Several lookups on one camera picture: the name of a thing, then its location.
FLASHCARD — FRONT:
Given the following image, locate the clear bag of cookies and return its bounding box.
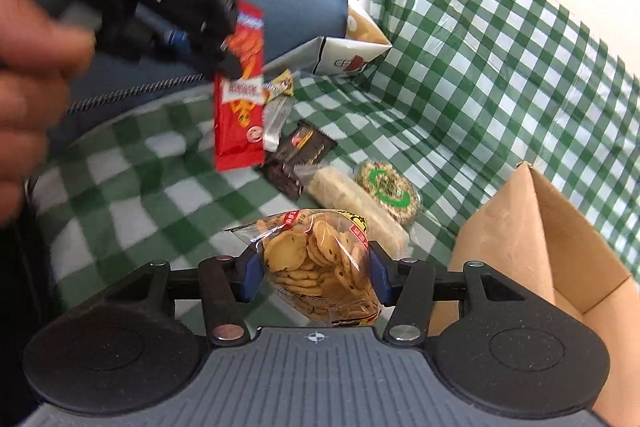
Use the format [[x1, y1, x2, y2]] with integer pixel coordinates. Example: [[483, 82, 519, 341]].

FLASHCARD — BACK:
[[229, 209, 381, 327]]

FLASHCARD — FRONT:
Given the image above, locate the red spicy snack packet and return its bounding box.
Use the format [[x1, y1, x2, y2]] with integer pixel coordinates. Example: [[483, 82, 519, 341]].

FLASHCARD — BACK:
[[214, 0, 265, 172]]

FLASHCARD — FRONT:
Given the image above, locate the person's left hand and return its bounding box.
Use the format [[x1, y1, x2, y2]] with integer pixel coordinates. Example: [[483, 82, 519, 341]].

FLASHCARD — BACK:
[[0, 0, 96, 222]]

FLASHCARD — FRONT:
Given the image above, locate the round green rice cracker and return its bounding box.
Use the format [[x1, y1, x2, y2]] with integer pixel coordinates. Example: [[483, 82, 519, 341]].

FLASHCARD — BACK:
[[355, 159, 422, 229]]

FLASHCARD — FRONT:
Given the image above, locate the white rice bar packet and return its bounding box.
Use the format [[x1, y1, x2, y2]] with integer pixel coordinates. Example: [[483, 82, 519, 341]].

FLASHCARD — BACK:
[[293, 164, 410, 259]]

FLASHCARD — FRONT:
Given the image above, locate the brown cardboard box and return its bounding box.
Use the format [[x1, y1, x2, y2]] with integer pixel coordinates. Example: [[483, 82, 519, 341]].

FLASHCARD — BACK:
[[448, 162, 640, 426]]

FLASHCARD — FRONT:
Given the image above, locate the blue sofa armrest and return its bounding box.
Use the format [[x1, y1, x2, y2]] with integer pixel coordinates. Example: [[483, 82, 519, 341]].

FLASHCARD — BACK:
[[49, 0, 347, 153]]

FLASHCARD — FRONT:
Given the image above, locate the dark brown chocolate packet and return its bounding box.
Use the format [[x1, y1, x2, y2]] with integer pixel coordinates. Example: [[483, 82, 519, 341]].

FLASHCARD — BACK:
[[257, 119, 337, 202]]

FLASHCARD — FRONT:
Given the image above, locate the yellow candy packet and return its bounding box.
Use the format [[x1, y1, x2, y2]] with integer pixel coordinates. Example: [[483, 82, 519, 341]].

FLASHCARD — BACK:
[[262, 69, 294, 104]]

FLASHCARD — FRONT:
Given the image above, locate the silver snack bar wrapper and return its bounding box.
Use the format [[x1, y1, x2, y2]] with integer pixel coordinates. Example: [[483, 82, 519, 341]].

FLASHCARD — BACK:
[[262, 96, 295, 153]]

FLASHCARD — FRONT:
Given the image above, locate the green checkered cloth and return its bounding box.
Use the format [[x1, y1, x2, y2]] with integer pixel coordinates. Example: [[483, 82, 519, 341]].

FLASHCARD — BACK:
[[32, 0, 639, 308]]

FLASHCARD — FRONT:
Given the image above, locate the white printed paper bag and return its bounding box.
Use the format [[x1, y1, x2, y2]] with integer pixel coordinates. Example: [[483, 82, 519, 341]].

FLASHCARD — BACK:
[[312, 0, 392, 75]]

